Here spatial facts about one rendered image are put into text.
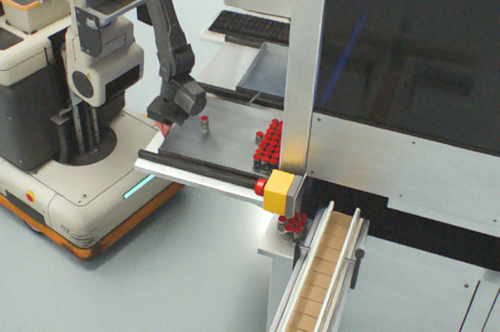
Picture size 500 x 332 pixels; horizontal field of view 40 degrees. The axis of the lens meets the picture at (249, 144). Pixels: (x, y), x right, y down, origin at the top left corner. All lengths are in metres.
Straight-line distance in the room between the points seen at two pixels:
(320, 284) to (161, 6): 0.74
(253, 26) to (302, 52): 1.09
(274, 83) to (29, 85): 0.91
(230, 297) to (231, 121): 0.88
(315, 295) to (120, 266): 1.39
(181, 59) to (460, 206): 0.73
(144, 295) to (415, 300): 1.17
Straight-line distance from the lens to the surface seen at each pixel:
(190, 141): 1.91
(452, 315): 1.86
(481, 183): 1.54
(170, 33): 1.69
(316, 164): 1.59
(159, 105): 1.80
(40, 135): 2.71
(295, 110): 1.51
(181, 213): 2.94
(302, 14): 1.38
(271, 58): 2.24
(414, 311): 1.88
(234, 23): 2.53
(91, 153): 2.84
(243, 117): 1.99
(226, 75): 2.16
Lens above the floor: 2.12
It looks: 41 degrees down
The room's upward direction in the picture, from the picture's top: 2 degrees clockwise
